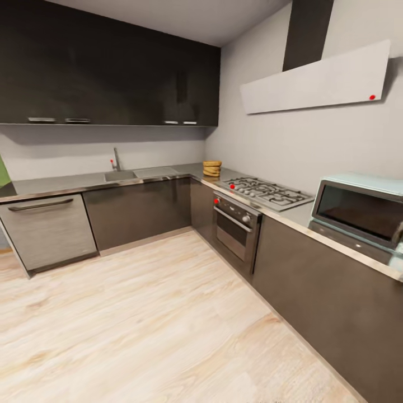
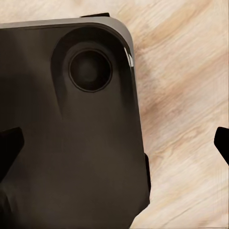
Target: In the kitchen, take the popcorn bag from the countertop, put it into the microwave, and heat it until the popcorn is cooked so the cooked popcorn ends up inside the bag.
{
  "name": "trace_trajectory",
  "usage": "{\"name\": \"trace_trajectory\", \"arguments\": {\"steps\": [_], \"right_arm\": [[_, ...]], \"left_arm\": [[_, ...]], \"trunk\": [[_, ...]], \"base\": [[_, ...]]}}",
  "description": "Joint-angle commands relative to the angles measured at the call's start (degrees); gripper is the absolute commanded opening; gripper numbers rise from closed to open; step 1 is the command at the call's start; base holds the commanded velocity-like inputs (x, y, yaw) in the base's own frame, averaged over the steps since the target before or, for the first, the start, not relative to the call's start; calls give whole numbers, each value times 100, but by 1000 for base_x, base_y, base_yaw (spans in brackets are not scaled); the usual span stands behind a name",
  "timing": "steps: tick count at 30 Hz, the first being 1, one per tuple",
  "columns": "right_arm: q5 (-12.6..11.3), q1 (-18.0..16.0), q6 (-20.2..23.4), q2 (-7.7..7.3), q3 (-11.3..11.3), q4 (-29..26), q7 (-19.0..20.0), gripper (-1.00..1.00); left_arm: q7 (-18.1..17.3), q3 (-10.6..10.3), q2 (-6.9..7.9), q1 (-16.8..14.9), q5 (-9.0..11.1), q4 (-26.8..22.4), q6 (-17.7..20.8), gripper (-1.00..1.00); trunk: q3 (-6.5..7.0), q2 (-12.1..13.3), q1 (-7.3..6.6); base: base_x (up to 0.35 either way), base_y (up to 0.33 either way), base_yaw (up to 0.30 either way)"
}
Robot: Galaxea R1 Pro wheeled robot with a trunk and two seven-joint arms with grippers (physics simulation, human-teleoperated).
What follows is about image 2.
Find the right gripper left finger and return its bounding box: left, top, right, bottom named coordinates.
left=0, top=127, right=24, bottom=183

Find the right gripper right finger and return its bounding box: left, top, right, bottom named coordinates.
left=214, top=126, right=229, bottom=165

